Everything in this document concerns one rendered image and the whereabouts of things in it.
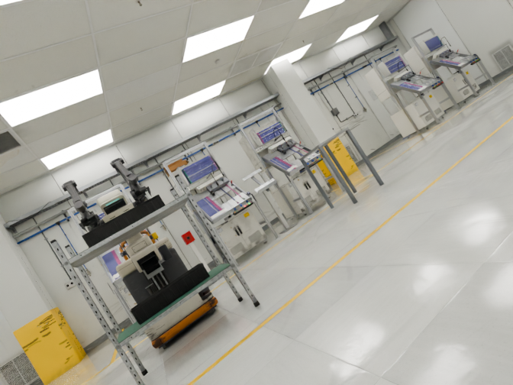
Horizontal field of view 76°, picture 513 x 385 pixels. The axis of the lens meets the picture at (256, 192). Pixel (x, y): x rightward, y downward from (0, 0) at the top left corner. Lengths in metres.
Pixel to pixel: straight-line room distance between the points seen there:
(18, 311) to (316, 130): 6.23
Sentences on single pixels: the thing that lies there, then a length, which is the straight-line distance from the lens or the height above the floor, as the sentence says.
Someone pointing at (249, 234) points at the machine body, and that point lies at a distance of 5.07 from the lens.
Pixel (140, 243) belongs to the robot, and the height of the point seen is 0.86.
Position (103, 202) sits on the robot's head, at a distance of 3.08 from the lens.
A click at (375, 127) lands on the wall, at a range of 9.22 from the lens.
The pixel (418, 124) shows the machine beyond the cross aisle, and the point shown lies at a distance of 7.88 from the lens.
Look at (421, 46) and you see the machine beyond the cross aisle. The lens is 9.22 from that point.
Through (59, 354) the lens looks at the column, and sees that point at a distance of 6.12.
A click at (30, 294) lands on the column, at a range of 6.13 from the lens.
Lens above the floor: 0.64
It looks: 1 degrees up
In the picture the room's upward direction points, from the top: 32 degrees counter-clockwise
